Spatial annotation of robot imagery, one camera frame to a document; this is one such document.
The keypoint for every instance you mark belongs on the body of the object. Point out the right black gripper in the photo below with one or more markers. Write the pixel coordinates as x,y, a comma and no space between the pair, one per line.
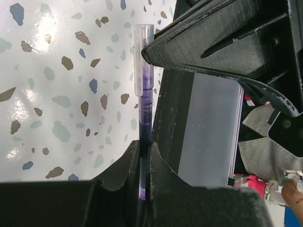
282,86

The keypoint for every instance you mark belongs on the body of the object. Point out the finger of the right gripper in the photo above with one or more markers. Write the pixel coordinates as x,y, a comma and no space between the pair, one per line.
223,35

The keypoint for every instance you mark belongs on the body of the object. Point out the pink white device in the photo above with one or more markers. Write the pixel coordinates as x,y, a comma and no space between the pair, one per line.
269,191

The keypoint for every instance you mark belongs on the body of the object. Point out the grey striped cloth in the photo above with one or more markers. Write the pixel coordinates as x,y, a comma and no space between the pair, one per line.
264,157

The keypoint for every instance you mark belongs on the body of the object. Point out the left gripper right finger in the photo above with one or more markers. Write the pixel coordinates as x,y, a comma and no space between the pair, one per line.
171,202

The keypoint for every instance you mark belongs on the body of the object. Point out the dark purple pen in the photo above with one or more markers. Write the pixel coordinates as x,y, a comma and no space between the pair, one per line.
142,35

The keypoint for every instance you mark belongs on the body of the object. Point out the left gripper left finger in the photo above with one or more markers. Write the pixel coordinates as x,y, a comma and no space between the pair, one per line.
108,200

